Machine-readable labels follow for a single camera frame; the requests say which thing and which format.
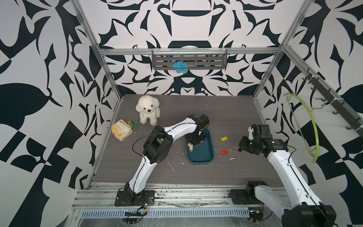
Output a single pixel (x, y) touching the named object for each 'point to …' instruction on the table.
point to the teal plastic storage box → (203, 153)
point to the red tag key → (226, 152)
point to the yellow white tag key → (191, 147)
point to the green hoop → (317, 152)
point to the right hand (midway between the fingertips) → (241, 141)
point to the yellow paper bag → (121, 129)
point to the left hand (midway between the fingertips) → (193, 139)
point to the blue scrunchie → (180, 64)
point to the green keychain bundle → (133, 126)
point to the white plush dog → (148, 107)
